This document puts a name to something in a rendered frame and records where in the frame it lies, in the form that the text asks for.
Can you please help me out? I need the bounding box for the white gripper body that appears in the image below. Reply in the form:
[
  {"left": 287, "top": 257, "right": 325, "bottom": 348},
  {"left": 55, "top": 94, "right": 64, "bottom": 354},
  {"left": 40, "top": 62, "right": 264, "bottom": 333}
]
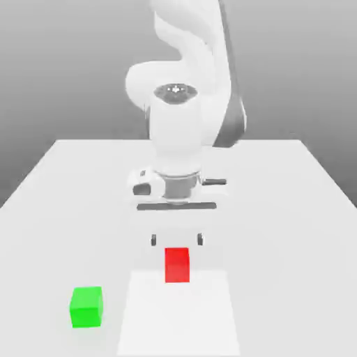
[{"left": 135, "top": 200, "right": 218, "bottom": 222}]

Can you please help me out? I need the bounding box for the small red cube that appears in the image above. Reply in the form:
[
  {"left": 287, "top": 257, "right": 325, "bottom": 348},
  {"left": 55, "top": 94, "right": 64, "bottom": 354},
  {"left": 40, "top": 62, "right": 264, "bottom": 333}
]
[{"left": 164, "top": 247, "right": 191, "bottom": 284}]

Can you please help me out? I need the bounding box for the small green cube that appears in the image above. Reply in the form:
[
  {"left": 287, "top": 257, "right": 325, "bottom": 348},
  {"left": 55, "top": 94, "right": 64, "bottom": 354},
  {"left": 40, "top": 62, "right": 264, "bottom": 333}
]
[{"left": 68, "top": 286, "right": 104, "bottom": 329}]

